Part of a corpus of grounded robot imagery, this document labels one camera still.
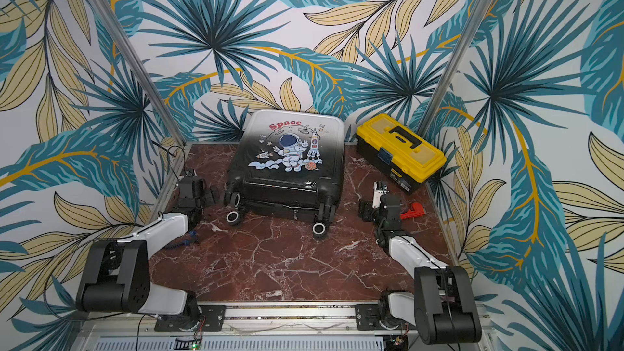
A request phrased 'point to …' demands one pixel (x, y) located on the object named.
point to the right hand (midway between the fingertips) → (372, 199)
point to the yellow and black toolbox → (396, 153)
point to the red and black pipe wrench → (418, 210)
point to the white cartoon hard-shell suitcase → (288, 161)
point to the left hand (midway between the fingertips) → (201, 193)
